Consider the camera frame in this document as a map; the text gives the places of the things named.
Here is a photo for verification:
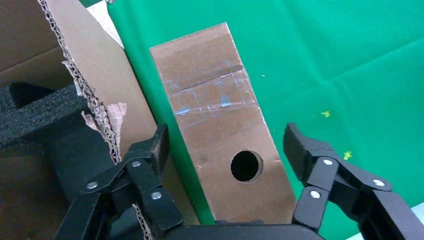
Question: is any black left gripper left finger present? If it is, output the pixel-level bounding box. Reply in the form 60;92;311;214
53;123;185;240

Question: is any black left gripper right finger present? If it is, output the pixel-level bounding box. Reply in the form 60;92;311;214
283;122;424;240

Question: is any small cardboard box with hole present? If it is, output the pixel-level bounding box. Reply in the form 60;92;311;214
149;21;298;226

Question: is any large open cardboard carton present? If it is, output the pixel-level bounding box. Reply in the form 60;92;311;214
0;0;201;240

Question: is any black foam insert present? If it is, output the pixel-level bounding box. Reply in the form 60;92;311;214
0;82;117;206

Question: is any green table cloth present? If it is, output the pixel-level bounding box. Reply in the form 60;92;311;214
105;0;424;240

